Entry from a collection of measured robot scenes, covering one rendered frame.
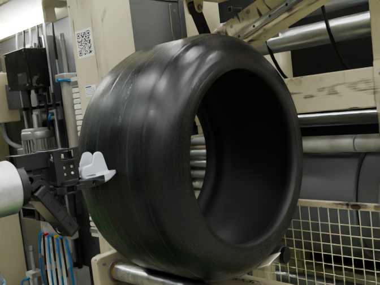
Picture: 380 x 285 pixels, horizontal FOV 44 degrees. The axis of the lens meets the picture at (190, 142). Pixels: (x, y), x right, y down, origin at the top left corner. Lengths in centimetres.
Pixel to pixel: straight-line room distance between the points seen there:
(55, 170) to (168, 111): 24
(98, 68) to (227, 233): 58
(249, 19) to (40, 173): 83
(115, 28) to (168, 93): 46
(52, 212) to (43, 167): 8
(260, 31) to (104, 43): 45
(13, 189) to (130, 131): 25
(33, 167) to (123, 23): 64
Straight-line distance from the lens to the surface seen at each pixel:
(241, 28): 146
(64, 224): 88
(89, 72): 134
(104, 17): 133
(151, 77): 96
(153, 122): 90
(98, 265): 126
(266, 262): 119
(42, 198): 85
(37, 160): 85
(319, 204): 139
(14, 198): 80
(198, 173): 162
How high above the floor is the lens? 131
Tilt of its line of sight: 5 degrees down
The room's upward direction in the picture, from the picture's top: 7 degrees counter-clockwise
